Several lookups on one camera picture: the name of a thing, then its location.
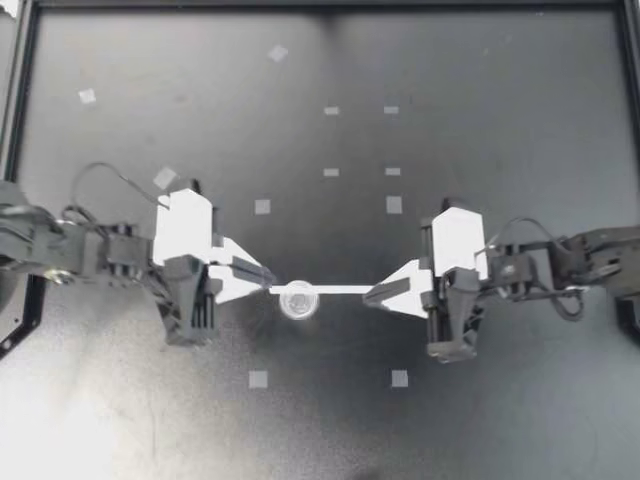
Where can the small clear plastic cup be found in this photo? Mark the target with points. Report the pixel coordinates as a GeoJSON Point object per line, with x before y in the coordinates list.
{"type": "Point", "coordinates": [298, 301]}

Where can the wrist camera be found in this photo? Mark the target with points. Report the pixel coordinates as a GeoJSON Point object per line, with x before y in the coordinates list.
{"type": "Point", "coordinates": [457, 240]}
{"type": "Point", "coordinates": [182, 230]}

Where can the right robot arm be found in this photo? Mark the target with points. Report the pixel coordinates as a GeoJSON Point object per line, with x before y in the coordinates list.
{"type": "Point", "coordinates": [590, 255]}

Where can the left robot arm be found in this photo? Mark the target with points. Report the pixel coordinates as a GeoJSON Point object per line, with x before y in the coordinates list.
{"type": "Point", "coordinates": [75, 250]}

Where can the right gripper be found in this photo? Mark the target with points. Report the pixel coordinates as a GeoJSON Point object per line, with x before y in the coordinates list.
{"type": "Point", "coordinates": [457, 315]}

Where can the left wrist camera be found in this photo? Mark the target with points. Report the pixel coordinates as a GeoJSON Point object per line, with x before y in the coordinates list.
{"type": "Point", "coordinates": [182, 230]}

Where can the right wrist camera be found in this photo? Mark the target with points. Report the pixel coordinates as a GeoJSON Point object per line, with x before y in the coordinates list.
{"type": "Point", "coordinates": [457, 240]}

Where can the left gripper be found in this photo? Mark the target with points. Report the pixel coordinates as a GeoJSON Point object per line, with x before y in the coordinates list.
{"type": "Point", "coordinates": [192, 310]}

